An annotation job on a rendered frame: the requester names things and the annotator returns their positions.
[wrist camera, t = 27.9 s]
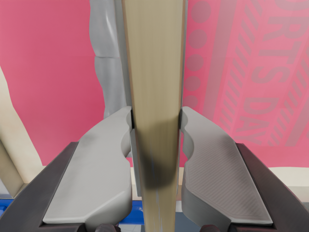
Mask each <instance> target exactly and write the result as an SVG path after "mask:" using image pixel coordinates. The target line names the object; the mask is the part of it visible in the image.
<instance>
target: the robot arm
mask: <svg viewBox="0 0 309 232"><path fill-rule="evenodd" d="M132 129H135V128H134V119H133V110H132V106H125V107H123V108H121V109H120V110H118V111H117V112H115V113H114V114H112V115H110V116H108V117H107V118H105V119H104V120H102V121H100V122H99V123H98V124H96V125H95V126H94V127H92V128H91V129H90V130H89V131H88V132H87V133H85V134H84V135H83V136H82V137H81V138H80V139H79V140H78V141H77V142H70V143H69V144H68V145H67V146H66V147H65V148H64V149H63V150H62V151H61V152H60V153H59V154H58V155H57V156H56V157H55V158H54V159H53V160H52V161H51V162H50V163H49V164H48V165H47V166H46V167H45V168H44V169H43V170H42V171H41V172H40V173H39V174H38V175H37V176H36V177H35V178H34V179H33V180H32V181H31V182H30V183H29V184H28V185H27V186H26V187H25V188H24V189H23V190H22V191H21V192H20V193H19V194H18V195H17V196H16V197H15V199H14V200H13V201H12V202H11V203H10V205H9V206H8V207H7V208H6V210H5V211H4V212H3V214H2V215H1V217H0V232H116V229H115V227H114V226H115V225H117V224H118V223H119V222H120V221H122V220H123V219H124V218H126V217H127V216H128V215H129V214H130V213H131V211H132V178H131V167H130V163H129V161H128V160H127V159H126V157H127V155H128V154H129V153H130V151H131V141H130V132H131V131H132ZM179 129H180V130H181V132H182V133H183V134H184V137H183V149H182V150H183V153H184V154H185V155H186V157H187V159H188V160H187V161H186V163H185V164H184V171H183V181H182V189H181V200H182V212H183V214H184V215H185V216H186V217H187V218H189V219H190V220H191V221H192V222H194V223H195V224H196V225H197V226H199V227H200V228H201V229H200V232H309V210H308V209H307V208H306V207H305V205H304V204H303V203H302V202H301V201H300V200H299V199H298V197H297V196H296V195H295V194H294V193H293V192H292V191H291V190H290V189H289V188H288V187H287V186H286V185H285V184H284V183H283V182H282V181H281V180H280V179H279V178H278V177H277V176H276V175H275V174H274V173H273V172H272V171H271V170H270V169H269V168H268V167H267V166H266V165H265V164H264V163H263V162H262V161H261V160H260V159H259V158H258V157H257V156H256V155H255V154H254V153H253V152H251V151H250V150H249V149H248V148H247V147H246V146H245V145H244V144H243V143H236V142H235V141H234V140H233V139H232V138H231V137H230V136H229V135H228V134H227V133H226V132H225V131H224V130H222V129H221V128H220V127H219V126H218V125H216V124H215V123H213V122H212V121H210V120H209V119H207V118H205V117H204V116H202V115H201V114H199V113H198V112H196V111H195V110H193V109H191V108H189V107H187V106H183V107H181V108H180V127H179Z"/></svg>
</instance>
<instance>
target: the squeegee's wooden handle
mask: <svg viewBox="0 0 309 232"><path fill-rule="evenodd" d="M121 2H122V11H123V20H124V30H125V39H126V51H127V61H128V69H129V79H130V88H131V97H132V110H133V119H134V128H135V137H136V146H137V159H138V168H139V177H140V186H141V195H142V205H143V217H144V227H145V232H175V214H176V194H177V166H178V147H179V127H180V108H181V89H182V69H183V41H184V22H185V2H186V0H121Z"/></svg>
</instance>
